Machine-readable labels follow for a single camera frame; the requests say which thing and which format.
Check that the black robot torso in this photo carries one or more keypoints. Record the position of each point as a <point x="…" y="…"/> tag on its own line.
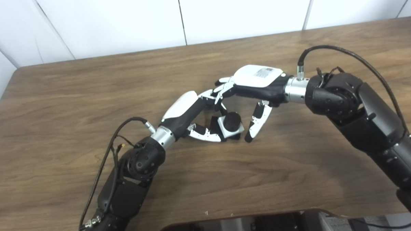
<point x="247" y="227"/>

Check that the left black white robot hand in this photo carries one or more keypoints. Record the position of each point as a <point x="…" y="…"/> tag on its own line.
<point x="184" y="109"/>

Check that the black peg with square base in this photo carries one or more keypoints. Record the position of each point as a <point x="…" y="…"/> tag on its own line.
<point x="232" y="120"/>

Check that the white square piece with hole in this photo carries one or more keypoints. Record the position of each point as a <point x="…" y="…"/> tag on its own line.
<point x="222" y="125"/>

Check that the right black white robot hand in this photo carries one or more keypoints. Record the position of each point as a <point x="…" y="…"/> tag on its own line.
<point x="259" y="81"/>

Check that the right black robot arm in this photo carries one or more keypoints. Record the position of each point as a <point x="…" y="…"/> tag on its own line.
<point x="362" y="113"/>

